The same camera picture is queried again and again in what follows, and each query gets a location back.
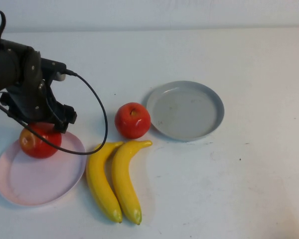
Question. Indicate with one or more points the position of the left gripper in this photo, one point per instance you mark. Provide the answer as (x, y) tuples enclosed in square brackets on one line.
[(30, 107)]

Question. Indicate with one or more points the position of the red apple with yellow patch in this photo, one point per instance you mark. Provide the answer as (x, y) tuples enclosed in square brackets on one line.
[(35, 149)]

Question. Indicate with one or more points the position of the yellow banana short stem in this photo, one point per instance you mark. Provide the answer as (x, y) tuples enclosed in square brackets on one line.
[(99, 179)]

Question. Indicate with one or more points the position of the yellow banana long stem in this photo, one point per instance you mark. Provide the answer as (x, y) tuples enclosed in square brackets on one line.
[(124, 184)]

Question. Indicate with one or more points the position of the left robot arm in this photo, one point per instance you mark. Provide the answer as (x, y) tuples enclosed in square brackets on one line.
[(5, 67)]

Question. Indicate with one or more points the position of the pink round plate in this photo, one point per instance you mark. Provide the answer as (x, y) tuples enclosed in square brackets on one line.
[(40, 179)]

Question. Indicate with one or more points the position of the grey round plate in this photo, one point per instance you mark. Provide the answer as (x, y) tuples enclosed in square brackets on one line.
[(187, 112)]

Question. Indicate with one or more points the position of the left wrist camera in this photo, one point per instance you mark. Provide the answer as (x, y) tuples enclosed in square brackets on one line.
[(52, 65)]

